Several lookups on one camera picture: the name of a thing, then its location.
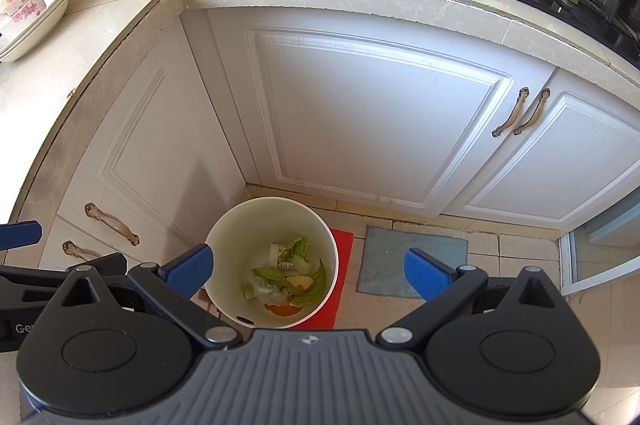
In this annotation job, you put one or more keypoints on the white round waste bin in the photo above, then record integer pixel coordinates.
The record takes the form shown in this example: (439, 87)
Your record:
(235, 235)

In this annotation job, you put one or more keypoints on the printed white paper cup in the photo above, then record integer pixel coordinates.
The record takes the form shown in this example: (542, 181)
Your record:
(279, 255)

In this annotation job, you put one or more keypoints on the red floor mat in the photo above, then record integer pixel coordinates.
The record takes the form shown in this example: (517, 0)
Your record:
(342, 265)

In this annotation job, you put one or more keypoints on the clear plastic wrap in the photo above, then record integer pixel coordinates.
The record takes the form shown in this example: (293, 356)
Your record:
(270, 295)

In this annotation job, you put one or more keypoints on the small green cabbage leaf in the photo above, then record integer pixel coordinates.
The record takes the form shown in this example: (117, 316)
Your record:
(267, 276)

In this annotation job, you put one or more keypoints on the orange peel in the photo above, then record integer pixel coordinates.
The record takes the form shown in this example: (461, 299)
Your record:
(280, 310)
(297, 281)

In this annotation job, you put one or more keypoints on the large green cabbage leaf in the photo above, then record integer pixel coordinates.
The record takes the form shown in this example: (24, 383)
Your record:
(317, 282)

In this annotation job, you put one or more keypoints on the white cabinet door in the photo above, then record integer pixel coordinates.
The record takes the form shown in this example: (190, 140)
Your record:
(165, 145)
(55, 240)
(565, 165)
(375, 115)

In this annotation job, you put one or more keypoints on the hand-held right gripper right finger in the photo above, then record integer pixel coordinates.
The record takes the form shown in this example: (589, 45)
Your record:
(425, 277)

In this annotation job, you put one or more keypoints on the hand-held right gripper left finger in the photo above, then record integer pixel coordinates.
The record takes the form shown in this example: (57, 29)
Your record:
(190, 270)

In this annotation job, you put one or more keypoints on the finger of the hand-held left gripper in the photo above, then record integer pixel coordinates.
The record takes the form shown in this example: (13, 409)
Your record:
(30, 277)
(20, 235)

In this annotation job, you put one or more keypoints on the grey floor mat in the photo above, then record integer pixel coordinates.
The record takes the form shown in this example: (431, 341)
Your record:
(415, 260)

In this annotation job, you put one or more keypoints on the white framed glass door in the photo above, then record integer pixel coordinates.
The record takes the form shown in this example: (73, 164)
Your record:
(600, 250)

